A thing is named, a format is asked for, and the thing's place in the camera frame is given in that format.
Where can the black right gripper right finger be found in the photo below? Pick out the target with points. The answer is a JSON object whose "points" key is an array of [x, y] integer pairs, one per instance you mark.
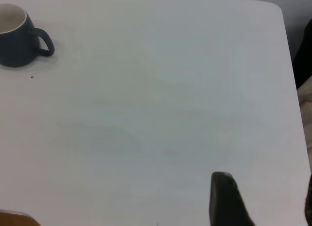
{"points": [[309, 204]]}

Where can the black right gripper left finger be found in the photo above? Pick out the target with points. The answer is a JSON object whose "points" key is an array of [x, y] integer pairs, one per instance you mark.
{"points": [[226, 204]]}

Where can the dark blue-grey ceramic mug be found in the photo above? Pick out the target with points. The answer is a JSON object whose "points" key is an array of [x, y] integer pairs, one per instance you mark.
{"points": [[17, 48]]}

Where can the rounded base plate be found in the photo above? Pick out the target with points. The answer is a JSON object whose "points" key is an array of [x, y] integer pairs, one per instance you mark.
{"points": [[12, 220]]}

